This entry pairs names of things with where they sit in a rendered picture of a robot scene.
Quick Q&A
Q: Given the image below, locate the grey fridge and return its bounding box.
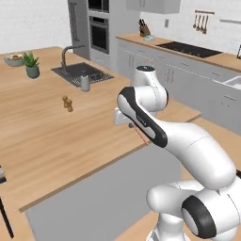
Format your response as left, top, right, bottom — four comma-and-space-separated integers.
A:
67, 0, 92, 61

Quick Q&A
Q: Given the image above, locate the grey wall cupboard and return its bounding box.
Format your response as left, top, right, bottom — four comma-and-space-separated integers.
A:
125, 0, 183, 15

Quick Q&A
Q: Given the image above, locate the grey bowl with food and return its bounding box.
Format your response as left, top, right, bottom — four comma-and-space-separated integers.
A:
3, 53, 25, 68

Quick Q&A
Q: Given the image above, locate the black hob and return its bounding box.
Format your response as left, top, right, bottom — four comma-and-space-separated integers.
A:
155, 40, 223, 59

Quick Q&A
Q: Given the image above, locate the thin red straw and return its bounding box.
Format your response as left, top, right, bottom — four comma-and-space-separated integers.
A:
132, 123, 150, 147

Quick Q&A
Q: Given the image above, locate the glass cup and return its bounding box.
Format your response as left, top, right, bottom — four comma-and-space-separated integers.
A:
80, 74, 91, 93

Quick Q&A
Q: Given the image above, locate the rail with hanging tools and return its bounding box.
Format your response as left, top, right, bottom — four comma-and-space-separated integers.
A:
192, 9, 217, 35

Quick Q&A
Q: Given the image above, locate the dark grey sink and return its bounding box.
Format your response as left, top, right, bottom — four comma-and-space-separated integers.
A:
51, 61, 115, 88

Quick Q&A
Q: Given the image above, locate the grey built-in oven stack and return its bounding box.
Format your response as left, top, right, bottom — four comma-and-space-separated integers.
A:
87, 0, 111, 56

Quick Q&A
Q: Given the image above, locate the grey tap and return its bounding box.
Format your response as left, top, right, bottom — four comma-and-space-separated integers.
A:
60, 44, 87, 75

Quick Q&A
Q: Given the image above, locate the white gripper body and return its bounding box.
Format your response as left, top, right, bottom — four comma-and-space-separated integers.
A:
113, 106, 134, 127

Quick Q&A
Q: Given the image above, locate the white wall shelf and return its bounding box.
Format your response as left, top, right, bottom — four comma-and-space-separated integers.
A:
218, 18, 241, 25

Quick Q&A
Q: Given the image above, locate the wooden knife block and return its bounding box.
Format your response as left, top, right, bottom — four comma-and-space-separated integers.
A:
137, 18, 152, 38

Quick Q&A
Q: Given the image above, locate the dark stool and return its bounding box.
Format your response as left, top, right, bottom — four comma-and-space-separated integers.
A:
0, 165, 15, 240

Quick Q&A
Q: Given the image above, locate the green plant in grey pot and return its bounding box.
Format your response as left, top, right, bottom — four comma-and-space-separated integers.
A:
22, 51, 41, 80

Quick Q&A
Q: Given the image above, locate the grey island cabinet front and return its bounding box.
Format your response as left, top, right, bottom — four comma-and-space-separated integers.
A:
24, 146, 184, 241

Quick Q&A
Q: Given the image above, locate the white basin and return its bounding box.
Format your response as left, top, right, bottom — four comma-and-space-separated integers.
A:
212, 74, 241, 92

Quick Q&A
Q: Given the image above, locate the grey run of cupboards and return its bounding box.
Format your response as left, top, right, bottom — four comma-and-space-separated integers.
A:
115, 37, 241, 137

